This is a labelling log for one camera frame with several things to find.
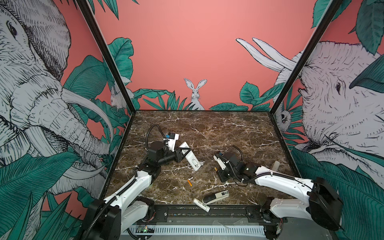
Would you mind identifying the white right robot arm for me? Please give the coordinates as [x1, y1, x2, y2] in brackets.
[214, 151, 344, 231]

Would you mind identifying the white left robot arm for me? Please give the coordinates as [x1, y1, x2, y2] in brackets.
[75, 141, 192, 240]

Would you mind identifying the grey black remote control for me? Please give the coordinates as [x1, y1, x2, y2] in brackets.
[203, 190, 230, 205]

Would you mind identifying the small white remote control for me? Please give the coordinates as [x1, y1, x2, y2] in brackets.
[193, 198, 211, 213]

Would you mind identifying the beige masking tape roll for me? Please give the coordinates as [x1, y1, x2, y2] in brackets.
[271, 161, 280, 172]

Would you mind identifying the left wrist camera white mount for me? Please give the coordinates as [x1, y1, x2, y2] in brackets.
[164, 133, 179, 152]

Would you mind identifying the white perforated cable duct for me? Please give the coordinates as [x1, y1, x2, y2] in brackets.
[129, 225, 266, 238]

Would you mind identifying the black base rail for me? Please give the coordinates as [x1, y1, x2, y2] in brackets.
[149, 204, 286, 225]

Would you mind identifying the black enclosure corner post left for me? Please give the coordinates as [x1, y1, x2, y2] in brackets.
[76, 0, 136, 116]

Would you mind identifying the black enclosure corner post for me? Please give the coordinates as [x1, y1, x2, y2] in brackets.
[76, 0, 136, 116]
[269, 0, 343, 115]

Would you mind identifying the black enclosure corner post right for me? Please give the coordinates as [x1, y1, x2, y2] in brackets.
[269, 0, 343, 115]

